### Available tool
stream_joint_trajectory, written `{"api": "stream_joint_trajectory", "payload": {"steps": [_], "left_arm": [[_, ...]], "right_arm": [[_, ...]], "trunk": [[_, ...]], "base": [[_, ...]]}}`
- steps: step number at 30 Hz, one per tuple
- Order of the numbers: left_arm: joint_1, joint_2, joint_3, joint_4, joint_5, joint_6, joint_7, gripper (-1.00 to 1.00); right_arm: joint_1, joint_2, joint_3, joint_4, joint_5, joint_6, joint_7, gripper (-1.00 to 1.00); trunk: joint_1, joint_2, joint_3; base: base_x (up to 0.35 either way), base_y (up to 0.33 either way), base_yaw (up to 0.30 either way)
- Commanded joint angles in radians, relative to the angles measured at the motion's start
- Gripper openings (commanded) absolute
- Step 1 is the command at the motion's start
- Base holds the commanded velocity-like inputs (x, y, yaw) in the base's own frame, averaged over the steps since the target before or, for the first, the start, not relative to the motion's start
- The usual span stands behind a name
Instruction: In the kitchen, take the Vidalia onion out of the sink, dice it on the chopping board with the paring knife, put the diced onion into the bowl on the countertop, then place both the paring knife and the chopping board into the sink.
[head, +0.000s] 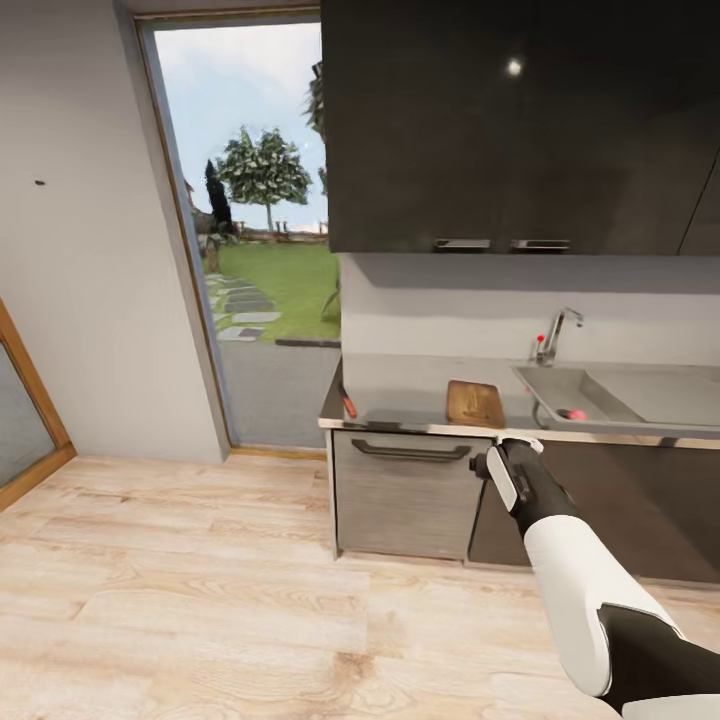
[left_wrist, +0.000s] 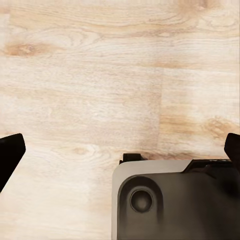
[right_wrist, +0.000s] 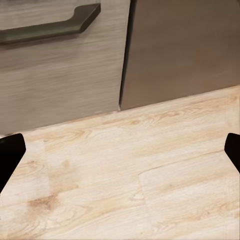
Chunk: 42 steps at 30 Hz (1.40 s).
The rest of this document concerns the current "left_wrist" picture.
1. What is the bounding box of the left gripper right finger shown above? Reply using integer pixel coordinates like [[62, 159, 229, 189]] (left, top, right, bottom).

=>
[[224, 133, 240, 173]]

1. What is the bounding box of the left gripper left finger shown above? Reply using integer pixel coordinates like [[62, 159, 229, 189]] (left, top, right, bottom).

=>
[[0, 133, 26, 193]]

